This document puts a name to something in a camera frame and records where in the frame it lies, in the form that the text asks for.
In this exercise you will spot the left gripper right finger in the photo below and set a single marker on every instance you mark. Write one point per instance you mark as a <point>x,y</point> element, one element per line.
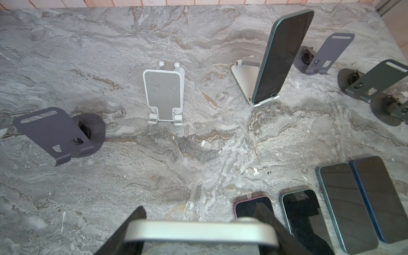
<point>288,244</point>

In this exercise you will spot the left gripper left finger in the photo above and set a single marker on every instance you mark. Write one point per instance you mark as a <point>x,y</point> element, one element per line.
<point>116,245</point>

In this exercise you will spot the front left black stand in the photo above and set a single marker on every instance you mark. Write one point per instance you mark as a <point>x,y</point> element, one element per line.
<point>62,136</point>

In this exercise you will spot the black stand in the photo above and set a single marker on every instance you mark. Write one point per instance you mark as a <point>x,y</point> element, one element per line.
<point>389,109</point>
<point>367,86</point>
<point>62,136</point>

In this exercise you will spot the white back left stand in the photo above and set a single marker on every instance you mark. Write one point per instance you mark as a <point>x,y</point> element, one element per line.
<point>164,87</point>

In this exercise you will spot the white stand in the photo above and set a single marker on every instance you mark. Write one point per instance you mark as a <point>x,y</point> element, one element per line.
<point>245,72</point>
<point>164,87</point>

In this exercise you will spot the front middle black stand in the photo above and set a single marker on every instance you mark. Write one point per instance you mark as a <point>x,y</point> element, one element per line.
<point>389,109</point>

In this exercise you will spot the front right black stand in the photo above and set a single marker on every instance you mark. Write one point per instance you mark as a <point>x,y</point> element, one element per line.
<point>367,86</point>

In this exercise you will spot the white back middle stand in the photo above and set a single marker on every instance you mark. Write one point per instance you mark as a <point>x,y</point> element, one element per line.
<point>245,72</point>

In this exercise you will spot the purple grey phone stand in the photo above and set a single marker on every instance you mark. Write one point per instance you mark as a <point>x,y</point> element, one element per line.
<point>310,62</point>

